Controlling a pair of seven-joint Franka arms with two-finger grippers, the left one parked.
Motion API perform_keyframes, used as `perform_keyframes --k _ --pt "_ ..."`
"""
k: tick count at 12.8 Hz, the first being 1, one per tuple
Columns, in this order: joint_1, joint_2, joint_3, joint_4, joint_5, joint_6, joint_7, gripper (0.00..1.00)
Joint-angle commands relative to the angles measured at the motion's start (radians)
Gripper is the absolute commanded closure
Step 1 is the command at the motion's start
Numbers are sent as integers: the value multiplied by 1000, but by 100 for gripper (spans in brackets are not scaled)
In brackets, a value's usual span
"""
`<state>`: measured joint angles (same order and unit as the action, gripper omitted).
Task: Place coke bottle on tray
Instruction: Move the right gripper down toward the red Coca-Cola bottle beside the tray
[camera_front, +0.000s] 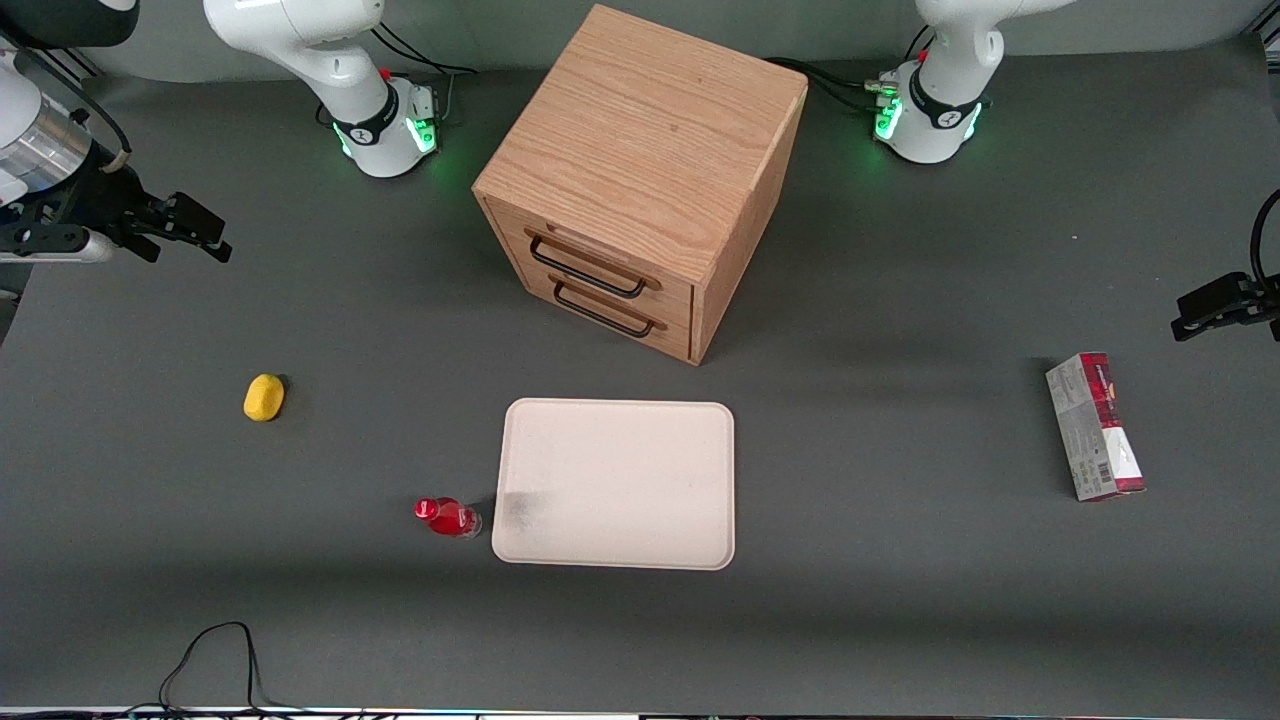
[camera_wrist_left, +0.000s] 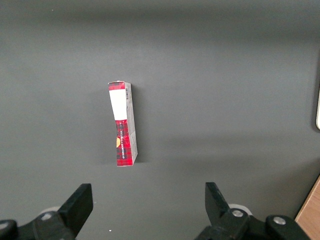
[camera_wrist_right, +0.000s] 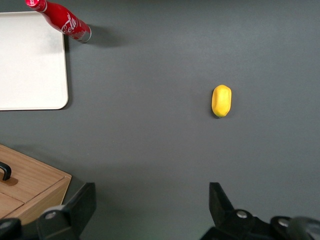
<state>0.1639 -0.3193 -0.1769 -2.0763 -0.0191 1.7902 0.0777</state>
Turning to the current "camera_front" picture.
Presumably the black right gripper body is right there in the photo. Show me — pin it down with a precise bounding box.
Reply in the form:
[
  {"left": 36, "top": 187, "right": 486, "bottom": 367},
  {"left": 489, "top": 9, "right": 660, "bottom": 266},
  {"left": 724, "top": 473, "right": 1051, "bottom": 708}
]
[{"left": 0, "top": 150, "right": 167, "bottom": 253}]

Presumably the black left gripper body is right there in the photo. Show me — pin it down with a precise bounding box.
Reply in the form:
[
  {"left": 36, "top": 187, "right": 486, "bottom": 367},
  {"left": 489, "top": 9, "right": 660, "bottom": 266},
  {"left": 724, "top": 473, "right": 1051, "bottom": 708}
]
[{"left": 1240, "top": 275, "right": 1280, "bottom": 343}]

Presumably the red coke bottle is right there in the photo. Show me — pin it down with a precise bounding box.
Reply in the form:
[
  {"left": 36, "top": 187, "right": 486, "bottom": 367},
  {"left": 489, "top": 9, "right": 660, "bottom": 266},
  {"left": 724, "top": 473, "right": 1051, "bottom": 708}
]
[{"left": 414, "top": 497, "right": 483, "bottom": 540}]

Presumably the beige rectangular tray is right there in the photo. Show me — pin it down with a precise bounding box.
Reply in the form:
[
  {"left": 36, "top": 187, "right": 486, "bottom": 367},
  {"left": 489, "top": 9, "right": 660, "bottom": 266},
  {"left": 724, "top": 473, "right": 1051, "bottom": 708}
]
[{"left": 491, "top": 398, "right": 736, "bottom": 572}]

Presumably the red and grey carton box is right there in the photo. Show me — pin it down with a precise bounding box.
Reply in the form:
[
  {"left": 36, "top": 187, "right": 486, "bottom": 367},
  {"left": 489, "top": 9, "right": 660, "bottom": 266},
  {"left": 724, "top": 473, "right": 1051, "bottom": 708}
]
[{"left": 1045, "top": 352, "right": 1147, "bottom": 503}]

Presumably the yellow lemon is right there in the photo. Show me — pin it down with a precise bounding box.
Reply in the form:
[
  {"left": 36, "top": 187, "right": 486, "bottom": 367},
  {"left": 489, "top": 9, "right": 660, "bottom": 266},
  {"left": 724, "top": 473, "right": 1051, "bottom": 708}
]
[{"left": 243, "top": 373, "right": 286, "bottom": 423}]

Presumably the wooden two-drawer cabinet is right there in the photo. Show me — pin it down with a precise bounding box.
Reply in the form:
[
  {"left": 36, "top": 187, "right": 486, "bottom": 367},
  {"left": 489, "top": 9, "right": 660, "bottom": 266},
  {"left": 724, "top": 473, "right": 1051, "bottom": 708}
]
[{"left": 472, "top": 3, "right": 809, "bottom": 367}]

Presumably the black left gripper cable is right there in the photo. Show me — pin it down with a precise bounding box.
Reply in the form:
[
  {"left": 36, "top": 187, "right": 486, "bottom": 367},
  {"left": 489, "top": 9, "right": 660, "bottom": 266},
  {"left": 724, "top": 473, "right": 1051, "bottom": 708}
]
[{"left": 1249, "top": 188, "right": 1280, "bottom": 293}]

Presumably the aluminium frame rail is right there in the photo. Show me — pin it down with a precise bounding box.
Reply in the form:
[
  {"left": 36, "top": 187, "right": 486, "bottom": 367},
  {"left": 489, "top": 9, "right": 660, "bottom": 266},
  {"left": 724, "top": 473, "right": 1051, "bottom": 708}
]
[{"left": 0, "top": 30, "right": 103, "bottom": 83}]

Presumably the black right arm base cable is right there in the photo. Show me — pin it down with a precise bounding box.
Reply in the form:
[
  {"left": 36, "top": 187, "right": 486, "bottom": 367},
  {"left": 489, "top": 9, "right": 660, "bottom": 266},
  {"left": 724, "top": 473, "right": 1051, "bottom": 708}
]
[{"left": 372, "top": 24, "right": 479, "bottom": 79}]

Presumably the black arm base cable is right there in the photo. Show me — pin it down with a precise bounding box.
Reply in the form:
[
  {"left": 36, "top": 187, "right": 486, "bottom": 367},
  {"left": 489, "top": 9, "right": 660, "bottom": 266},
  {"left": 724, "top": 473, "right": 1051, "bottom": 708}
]
[
  {"left": 372, "top": 24, "right": 479, "bottom": 79},
  {"left": 765, "top": 57, "right": 893, "bottom": 113}
]

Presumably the long black drawer handle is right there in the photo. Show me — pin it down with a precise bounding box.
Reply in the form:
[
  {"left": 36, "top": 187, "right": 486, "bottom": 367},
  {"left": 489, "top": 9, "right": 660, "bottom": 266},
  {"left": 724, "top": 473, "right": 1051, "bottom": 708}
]
[{"left": 526, "top": 232, "right": 649, "bottom": 300}]

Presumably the short black drawer handle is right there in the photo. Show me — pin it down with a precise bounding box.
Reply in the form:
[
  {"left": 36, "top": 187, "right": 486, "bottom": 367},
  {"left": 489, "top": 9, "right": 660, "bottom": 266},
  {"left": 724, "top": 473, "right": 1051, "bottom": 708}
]
[{"left": 552, "top": 280, "right": 657, "bottom": 339}]

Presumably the black looped table cable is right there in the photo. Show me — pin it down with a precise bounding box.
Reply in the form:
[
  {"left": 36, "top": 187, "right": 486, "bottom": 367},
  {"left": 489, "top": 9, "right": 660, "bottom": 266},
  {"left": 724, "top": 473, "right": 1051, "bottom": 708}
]
[{"left": 158, "top": 621, "right": 301, "bottom": 717}]

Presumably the black left arm base cable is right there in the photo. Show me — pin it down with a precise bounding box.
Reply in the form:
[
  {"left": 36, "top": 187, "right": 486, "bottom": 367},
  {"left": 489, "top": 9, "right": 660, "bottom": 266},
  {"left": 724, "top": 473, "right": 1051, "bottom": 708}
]
[{"left": 765, "top": 57, "right": 893, "bottom": 113}]

